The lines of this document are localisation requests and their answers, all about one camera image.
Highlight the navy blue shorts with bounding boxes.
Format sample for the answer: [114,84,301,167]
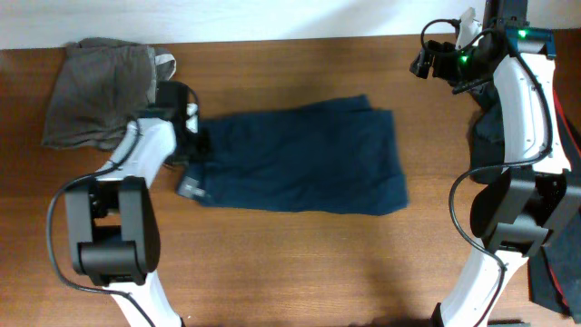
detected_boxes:
[176,95,409,216]

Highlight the black garment with red trim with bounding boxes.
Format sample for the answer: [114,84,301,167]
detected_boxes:
[470,84,580,324]

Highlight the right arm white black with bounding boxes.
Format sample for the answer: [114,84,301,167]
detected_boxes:
[410,1,580,326]

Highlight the grey folded garment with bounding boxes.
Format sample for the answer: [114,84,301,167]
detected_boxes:
[42,37,177,151]

